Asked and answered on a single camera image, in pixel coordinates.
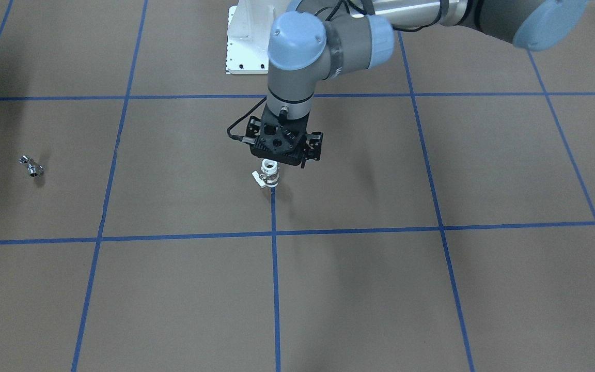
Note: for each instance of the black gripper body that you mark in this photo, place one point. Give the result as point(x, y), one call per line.
point(315, 144)

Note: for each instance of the white PPR valve with handle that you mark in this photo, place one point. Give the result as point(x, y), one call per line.
point(268, 174)

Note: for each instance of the chrome threaded pipe fitting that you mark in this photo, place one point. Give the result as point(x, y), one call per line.
point(34, 169)

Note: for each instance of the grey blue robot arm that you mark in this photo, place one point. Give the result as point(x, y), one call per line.
point(314, 41)

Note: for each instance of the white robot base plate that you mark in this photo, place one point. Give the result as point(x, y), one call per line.
point(249, 27)

